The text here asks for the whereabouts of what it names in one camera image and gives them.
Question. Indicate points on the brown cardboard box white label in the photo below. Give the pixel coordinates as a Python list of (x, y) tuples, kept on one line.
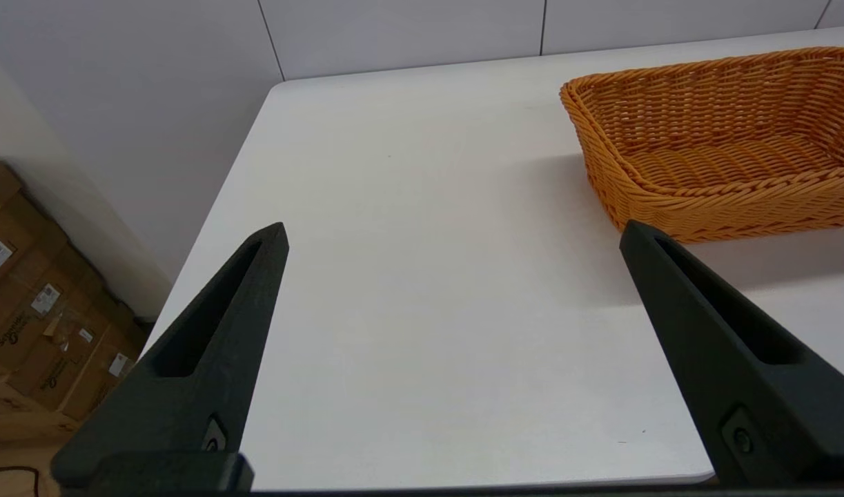
[(21, 324), (70, 379), (21, 228)]

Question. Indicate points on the pale cardboard box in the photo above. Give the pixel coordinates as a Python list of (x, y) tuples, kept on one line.
[(7, 414)]

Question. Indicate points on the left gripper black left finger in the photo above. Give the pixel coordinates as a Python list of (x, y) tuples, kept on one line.
[(187, 400)]

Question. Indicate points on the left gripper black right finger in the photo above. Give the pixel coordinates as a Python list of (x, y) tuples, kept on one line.
[(711, 359)]

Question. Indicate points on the orange wicker basket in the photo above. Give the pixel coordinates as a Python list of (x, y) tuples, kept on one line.
[(725, 124)]

